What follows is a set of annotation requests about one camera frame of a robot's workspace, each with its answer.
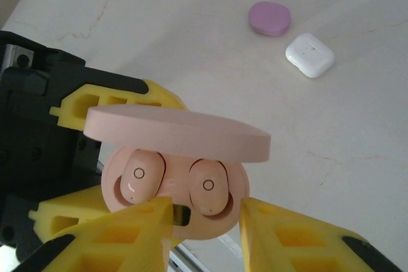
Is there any peach earbud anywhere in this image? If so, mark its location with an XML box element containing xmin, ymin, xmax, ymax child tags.
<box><xmin>120</xmin><ymin>150</ymin><xmax>166</xmax><ymax>206</ymax></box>
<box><xmin>187</xmin><ymin>159</ymin><xmax>231</xmax><ymax>215</ymax></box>

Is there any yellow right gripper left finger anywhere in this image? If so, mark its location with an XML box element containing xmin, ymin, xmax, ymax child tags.
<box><xmin>15</xmin><ymin>196</ymin><xmax>175</xmax><ymax>272</ymax></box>

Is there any purple earbud charging case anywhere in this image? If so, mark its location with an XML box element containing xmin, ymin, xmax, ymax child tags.
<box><xmin>247</xmin><ymin>1</ymin><xmax>291</xmax><ymax>37</ymax></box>

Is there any aluminium mounting rail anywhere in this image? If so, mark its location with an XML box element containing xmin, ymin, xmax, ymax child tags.
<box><xmin>167</xmin><ymin>236</ymin><xmax>211</xmax><ymax>272</ymax></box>

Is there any peach earbud charging case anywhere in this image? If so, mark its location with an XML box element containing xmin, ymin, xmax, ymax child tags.
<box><xmin>83</xmin><ymin>104</ymin><xmax>272</xmax><ymax>241</ymax></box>

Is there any white earbud charging case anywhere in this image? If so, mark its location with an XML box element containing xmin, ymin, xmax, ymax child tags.
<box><xmin>285</xmin><ymin>32</ymin><xmax>335</xmax><ymax>78</ymax></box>

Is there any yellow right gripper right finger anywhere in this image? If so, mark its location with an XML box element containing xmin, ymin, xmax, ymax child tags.
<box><xmin>239</xmin><ymin>197</ymin><xmax>405</xmax><ymax>272</ymax></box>

